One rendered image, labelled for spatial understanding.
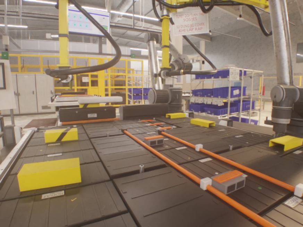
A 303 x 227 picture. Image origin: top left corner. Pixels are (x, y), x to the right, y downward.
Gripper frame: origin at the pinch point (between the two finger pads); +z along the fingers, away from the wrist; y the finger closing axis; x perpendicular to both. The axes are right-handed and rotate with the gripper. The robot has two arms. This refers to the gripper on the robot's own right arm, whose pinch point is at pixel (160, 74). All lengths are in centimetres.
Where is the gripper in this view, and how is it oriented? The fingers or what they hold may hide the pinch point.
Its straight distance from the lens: 181.3
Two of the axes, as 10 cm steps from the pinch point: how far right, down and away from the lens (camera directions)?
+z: -7.2, 5.6, -4.0
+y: 4.2, 8.2, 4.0
